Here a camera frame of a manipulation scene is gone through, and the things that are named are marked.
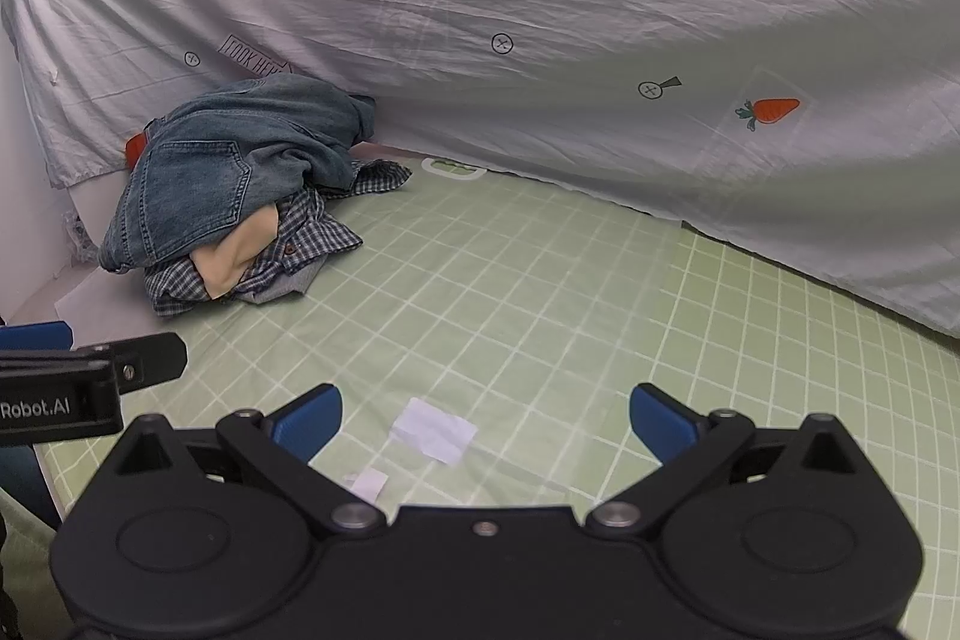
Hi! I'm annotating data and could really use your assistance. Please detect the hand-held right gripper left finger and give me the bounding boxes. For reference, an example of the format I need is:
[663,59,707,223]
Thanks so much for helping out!
[112,383,387,540]

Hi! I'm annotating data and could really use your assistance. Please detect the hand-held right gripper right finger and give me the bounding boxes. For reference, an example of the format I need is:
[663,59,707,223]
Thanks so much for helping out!
[585,383,863,540]

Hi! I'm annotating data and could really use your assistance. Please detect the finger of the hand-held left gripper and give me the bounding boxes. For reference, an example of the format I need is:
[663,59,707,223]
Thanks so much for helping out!
[71,332,188,395]

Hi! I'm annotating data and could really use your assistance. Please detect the blue denim jeans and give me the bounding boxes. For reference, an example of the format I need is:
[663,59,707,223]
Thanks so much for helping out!
[99,74,376,272]

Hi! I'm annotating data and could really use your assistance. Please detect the small white paper scrap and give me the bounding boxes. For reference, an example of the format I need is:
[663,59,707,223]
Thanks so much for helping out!
[343,469,389,502]

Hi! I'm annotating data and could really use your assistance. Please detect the beige garment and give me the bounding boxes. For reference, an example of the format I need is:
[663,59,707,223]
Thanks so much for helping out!
[191,206,280,302]

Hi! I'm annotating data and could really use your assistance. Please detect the clear plastic bag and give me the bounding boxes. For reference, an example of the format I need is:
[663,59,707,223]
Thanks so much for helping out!
[64,209,102,266]

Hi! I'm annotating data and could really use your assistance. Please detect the green checked mat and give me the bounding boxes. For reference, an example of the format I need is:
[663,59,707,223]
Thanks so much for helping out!
[34,160,960,640]

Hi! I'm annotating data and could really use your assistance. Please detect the blue plaid shirt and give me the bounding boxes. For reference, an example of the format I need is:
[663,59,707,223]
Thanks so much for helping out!
[144,158,413,319]

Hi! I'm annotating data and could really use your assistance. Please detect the grey carrot print sheet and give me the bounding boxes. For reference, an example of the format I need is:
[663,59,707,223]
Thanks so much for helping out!
[0,0,960,337]

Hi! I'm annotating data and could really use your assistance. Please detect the white plastic handle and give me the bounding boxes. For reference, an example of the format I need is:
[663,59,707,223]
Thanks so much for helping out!
[421,157,487,182]

